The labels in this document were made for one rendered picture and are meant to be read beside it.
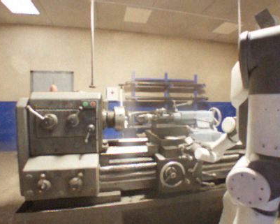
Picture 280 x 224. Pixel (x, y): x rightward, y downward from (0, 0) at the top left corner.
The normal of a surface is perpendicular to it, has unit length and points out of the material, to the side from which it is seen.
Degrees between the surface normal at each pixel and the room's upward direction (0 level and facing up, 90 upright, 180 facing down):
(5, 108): 90
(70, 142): 90
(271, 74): 90
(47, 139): 90
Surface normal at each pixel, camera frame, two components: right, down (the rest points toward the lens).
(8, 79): 0.21, 0.04
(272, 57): -0.69, 0.04
